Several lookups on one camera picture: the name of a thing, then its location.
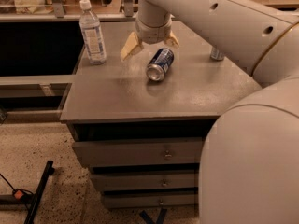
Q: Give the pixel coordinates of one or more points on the bottom grey drawer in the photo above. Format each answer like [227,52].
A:
[155,200]

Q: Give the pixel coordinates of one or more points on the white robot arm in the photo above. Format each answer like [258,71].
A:
[249,167]

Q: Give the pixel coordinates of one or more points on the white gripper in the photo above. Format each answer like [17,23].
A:
[153,33]

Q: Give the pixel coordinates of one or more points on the metal railing frame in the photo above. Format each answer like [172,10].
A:
[62,10]

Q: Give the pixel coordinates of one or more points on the black stand leg left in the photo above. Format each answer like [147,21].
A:
[30,200]

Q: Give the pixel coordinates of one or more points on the tall silver can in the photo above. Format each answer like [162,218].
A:
[216,55]

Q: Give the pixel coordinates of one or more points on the grey drawer cabinet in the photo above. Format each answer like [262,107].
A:
[117,101]

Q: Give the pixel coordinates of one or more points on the orange cable clip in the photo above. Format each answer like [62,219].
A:
[18,194]

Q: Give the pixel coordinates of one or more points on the blue pepsi can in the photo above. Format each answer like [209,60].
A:
[159,64]

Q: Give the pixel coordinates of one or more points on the top grey drawer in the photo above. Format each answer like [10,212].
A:
[118,153]

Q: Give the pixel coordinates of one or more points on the clear plastic water bottle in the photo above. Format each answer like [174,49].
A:
[92,34]

